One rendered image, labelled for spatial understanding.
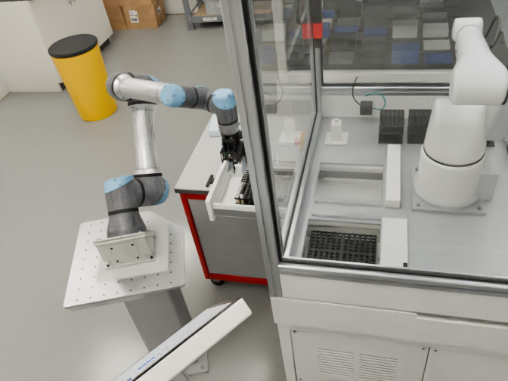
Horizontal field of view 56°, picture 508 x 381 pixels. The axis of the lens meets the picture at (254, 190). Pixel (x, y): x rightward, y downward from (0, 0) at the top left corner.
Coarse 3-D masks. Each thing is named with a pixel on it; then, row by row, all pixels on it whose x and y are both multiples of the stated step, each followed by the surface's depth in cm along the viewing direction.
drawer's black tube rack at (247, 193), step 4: (248, 176) 193; (244, 180) 196; (248, 180) 196; (244, 184) 189; (248, 184) 189; (244, 188) 191; (248, 188) 188; (244, 192) 186; (248, 192) 186; (244, 196) 184; (248, 196) 184; (240, 200) 186; (244, 200) 187; (248, 200) 187; (252, 200) 187; (240, 204) 186; (244, 204) 185; (248, 204) 185; (252, 204) 184
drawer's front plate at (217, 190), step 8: (224, 160) 198; (224, 168) 195; (216, 176) 191; (224, 176) 196; (216, 184) 187; (224, 184) 197; (216, 192) 188; (224, 192) 197; (208, 200) 181; (216, 200) 188; (208, 208) 183
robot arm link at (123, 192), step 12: (108, 180) 181; (120, 180) 180; (132, 180) 184; (108, 192) 180; (120, 192) 179; (132, 192) 182; (144, 192) 186; (108, 204) 180; (120, 204) 179; (132, 204) 181
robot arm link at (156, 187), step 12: (132, 108) 191; (144, 108) 190; (132, 120) 194; (144, 120) 190; (144, 132) 190; (144, 144) 191; (144, 156) 191; (156, 156) 195; (144, 168) 191; (156, 168) 194; (144, 180) 189; (156, 180) 191; (156, 192) 191; (168, 192) 196; (144, 204) 189; (156, 204) 195
